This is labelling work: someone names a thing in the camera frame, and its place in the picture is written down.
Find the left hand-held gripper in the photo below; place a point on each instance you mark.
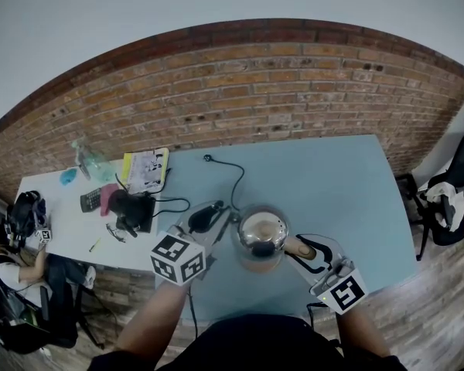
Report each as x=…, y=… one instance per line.
x=174, y=253

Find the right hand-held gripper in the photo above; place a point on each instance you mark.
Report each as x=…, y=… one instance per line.
x=346, y=290

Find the silver electric kettle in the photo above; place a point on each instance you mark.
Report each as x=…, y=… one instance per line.
x=263, y=232

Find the person's left forearm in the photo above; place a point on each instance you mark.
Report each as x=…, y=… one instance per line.
x=154, y=319

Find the person's right forearm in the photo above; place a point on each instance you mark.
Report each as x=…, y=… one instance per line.
x=361, y=334

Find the black device with cable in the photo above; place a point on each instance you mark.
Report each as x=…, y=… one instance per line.
x=149, y=215
x=123, y=205

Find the light blue table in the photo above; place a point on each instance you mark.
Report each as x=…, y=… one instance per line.
x=332, y=199

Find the yellow edged book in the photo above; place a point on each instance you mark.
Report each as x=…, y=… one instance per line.
x=145, y=170

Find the black framed glasses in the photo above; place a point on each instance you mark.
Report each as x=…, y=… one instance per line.
x=116, y=233

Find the pink pouch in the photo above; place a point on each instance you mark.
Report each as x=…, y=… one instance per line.
x=108, y=199

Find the person's black shirt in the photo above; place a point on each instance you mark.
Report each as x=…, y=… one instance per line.
x=255, y=346

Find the yellow pen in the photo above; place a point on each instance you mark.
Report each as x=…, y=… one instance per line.
x=94, y=244

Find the black calculator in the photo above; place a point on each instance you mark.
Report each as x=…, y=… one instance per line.
x=91, y=199

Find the green plastic bottle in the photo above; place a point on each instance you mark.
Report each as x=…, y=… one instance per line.
x=98, y=170

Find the long white table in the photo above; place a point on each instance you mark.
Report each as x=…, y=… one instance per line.
x=69, y=230

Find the white cloth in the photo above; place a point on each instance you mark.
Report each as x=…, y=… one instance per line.
x=439, y=191

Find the teal blue cloth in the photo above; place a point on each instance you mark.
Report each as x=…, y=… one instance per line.
x=68, y=177

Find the black bag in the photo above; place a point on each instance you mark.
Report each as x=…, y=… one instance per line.
x=23, y=215

